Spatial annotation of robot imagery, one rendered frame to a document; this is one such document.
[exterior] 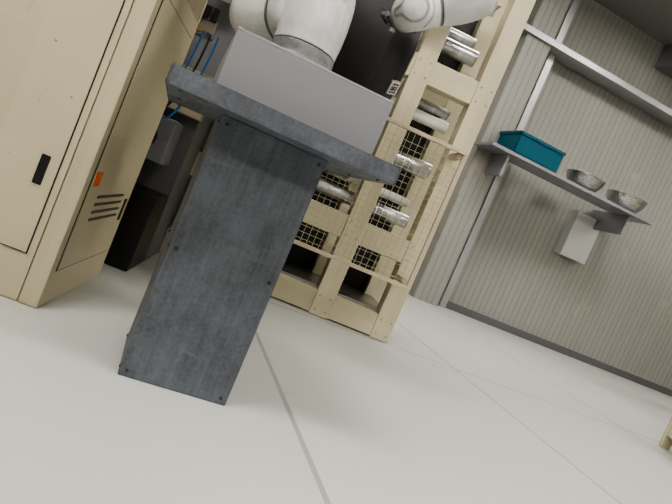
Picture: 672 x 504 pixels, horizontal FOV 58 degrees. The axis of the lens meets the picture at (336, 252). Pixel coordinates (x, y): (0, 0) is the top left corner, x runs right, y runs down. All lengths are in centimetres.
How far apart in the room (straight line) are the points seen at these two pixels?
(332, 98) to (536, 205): 583
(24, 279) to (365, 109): 93
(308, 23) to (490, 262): 564
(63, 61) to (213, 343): 76
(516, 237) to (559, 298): 96
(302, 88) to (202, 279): 47
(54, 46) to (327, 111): 68
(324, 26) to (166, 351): 81
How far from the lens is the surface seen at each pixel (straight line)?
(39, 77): 164
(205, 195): 133
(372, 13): 223
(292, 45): 142
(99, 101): 160
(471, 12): 179
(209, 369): 142
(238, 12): 166
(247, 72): 131
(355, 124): 135
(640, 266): 806
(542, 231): 715
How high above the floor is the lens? 52
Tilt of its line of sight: 4 degrees down
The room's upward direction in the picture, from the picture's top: 23 degrees clockwise
